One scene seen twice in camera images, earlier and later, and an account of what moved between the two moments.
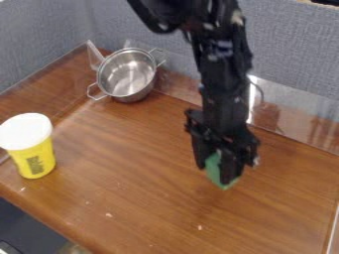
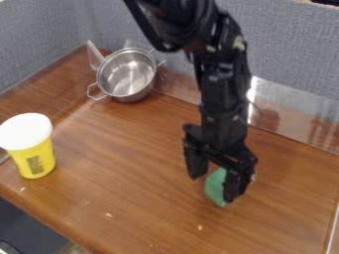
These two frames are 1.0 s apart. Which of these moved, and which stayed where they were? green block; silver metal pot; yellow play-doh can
Moved: green block
Stayed: silver metal pot; yellow play-doh can
